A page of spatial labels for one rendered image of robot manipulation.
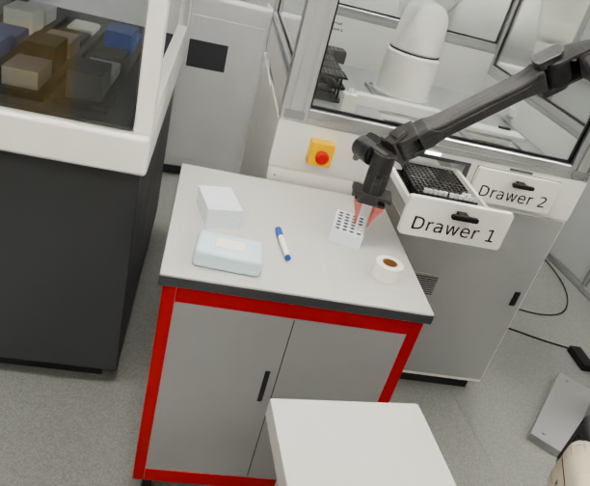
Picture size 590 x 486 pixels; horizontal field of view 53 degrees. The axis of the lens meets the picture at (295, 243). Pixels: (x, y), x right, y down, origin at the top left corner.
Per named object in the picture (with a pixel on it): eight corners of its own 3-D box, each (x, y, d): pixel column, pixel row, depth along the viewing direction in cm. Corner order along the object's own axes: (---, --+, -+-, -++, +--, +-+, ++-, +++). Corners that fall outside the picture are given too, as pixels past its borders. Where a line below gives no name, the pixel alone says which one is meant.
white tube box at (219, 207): (239, 229, 146) (243, 210, 143) (204, 228, 142) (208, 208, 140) (227, 204, 156) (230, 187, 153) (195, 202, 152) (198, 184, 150)
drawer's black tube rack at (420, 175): (469, 224, 164) (477, 203, 161) (411, 212, 161) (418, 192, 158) (444, 189, 183) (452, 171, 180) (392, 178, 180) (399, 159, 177)
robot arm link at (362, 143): (409, 128, 140) (419, 152, 146) (381, 110, 148) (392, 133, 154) (370, 160, 140) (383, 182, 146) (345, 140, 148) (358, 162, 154)
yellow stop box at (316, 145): (330, 170, 173) (336, 148, 170) (307, 165, 172) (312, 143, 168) (328, 163, 177) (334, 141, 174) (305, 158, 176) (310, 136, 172)
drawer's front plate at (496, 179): (548, 214, 191) (563, 184, 186) (467, 199, 186) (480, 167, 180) (545, 212, 193) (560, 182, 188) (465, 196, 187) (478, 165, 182)
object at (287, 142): (567, 221, 195) (587, 182, 188) (268, 164, 176) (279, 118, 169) (469, 124, 277) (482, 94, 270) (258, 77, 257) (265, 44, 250)
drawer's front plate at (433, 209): (497, 251, 158) (515, 215, 153) (397, 232, 152) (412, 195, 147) (496, 247, 159) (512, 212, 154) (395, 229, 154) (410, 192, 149)
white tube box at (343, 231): (359, 250, 151) (362, 237, 150) (328, 240, 152) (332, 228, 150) (362, 229, 162) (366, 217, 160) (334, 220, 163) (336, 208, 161)
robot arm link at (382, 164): (384, 154, 139) (402, 154, 142) (368, 142, 144) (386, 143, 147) (375, 180, 142) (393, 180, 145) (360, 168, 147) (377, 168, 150)
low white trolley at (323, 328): (342, 520, 170) (435, 314, 134) (123, 503, 158) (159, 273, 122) (318, 378, 220) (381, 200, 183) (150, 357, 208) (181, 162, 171)
